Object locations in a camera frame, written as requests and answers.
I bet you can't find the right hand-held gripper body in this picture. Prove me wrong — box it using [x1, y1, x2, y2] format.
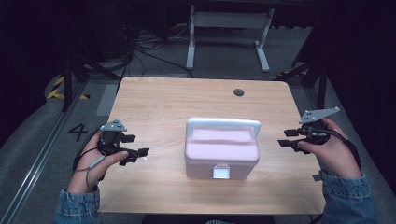
[298, 106, 341, 154]

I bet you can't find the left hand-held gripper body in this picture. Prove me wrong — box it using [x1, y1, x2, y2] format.
[97, 119, 137, 157]

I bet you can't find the pink box with white handle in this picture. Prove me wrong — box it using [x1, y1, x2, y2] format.
[183, 116, 262, 181]

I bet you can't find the person's right hand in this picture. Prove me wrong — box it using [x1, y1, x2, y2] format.
[297, 118, 362, 180]

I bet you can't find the person's left hand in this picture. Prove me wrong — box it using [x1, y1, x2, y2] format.
[66, 130, 130, 195]

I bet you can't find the black tripod stand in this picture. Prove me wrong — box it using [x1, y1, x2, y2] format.
[61, 50, 123, 113]
[273, 57, 332, 110]

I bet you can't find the yellow and black floor tape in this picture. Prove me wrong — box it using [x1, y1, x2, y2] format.
[46, 75, 92, 101]

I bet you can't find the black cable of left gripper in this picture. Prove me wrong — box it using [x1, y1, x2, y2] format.
[72, 126, 102, 172]

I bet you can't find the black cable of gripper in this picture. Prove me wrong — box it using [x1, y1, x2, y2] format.
[72, 126, 102, 172]
[306, 127, 362, 172]

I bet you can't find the grey cable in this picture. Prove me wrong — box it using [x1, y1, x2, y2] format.
[72, 154, 106, 191]

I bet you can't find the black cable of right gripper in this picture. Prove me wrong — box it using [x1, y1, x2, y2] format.
[306, 127, 362, 172]

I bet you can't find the metal floor rail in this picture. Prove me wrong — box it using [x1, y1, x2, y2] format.
[0, 81, 90, 224]

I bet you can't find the bundle of black floor cables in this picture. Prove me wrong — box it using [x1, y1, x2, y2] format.
[122, 22, 195, 79]

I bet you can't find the white metal stand frame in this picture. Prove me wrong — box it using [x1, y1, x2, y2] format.
[185, 4, 276, 74]

